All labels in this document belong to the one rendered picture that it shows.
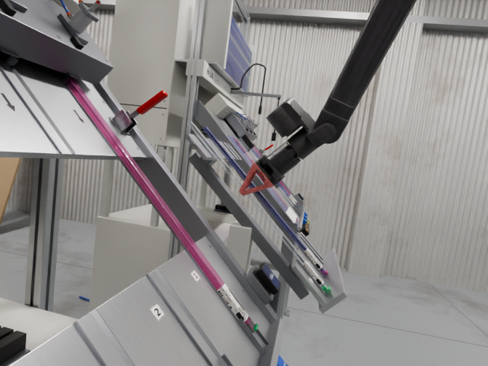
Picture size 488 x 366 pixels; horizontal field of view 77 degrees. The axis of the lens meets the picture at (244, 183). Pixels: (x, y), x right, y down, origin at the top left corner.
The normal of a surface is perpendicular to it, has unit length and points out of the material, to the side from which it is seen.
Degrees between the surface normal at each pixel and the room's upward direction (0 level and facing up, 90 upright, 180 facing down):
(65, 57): 134
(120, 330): 44
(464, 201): 90
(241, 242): 90
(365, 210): 90
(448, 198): 90
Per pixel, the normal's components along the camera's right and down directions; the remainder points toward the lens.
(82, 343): 0.77, -0.61
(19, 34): 0.61, 0.79
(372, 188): -0.15, 0.07
